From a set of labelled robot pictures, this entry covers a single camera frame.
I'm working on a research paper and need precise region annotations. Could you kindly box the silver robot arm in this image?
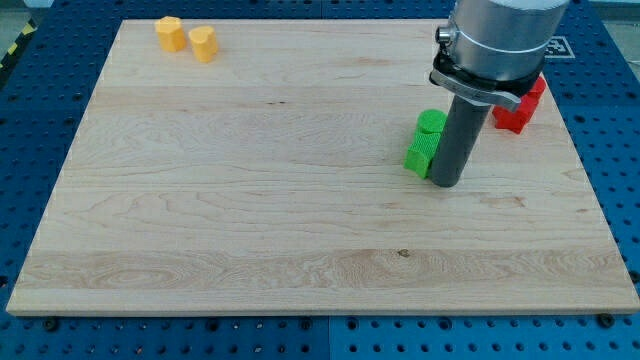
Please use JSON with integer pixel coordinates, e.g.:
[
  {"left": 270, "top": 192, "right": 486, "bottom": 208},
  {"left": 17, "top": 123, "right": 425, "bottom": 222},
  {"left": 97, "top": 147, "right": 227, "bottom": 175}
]
[{"left": 429, "top": 0, "right": 569, "bottom": 112}]

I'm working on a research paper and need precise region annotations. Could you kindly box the green circle block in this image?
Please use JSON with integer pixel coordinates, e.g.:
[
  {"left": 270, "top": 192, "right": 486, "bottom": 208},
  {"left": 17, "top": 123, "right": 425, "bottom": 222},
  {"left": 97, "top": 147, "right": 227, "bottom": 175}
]
[{"left": 417, "top": 109, "right": 447, "bottom": 134}]

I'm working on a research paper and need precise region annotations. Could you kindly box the red circle block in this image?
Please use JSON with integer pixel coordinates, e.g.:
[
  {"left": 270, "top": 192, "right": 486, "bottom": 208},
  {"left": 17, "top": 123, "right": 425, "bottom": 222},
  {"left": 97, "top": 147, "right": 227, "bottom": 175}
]
[{"left": 527, "top": 75, "right": 547, "bottom": 100}]

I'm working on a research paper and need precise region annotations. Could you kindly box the wooden board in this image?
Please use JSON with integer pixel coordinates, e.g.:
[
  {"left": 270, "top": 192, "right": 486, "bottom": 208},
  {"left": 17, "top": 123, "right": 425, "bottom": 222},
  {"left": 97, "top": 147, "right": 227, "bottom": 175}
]
[{"left": 7, "top": 20, "right": 639, "bottom": 317}]

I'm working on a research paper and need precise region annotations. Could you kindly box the green star block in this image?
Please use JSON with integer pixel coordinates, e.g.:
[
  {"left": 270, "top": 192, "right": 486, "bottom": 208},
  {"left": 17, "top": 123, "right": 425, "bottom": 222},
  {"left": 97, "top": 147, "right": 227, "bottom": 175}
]
[{"left": 404, "top": 132, "right": 441, "bottom": 179}]

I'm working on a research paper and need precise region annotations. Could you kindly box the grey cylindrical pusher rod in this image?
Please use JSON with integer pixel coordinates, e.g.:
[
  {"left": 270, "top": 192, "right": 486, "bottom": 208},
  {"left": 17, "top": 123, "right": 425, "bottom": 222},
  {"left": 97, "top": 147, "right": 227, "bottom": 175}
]
[{"left": 429, "top": 95, "right": 491, "bottom": 188}]

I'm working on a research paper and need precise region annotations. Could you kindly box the yellow heart block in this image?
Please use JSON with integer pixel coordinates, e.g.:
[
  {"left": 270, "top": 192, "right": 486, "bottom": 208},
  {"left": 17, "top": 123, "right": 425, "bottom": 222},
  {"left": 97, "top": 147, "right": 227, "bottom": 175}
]
[{"left": 188, "top": 26, "right": 218, "bottom": 63}]

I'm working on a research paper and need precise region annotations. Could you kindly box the red star block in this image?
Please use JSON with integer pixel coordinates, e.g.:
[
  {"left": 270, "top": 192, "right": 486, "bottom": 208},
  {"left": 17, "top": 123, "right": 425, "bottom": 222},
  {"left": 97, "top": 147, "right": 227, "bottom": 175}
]
[{"left": 492, "top": 95, "right": 539, "bottom": 134}]

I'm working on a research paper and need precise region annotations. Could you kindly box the yellow hexagon block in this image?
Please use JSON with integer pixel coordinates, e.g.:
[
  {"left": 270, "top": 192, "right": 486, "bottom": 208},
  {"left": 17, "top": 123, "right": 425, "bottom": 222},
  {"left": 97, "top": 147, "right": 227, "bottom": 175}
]
[{"left": 154, "top": 16, "right": 186, "bottom": 52}]

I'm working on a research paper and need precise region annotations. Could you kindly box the black white fiducial tag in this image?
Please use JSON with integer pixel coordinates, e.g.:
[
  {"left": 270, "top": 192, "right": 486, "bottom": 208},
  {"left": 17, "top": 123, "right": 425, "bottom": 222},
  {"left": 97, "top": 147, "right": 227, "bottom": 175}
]
[{"left": 545, "top": 35, "right": 575, "bottom": 59}]

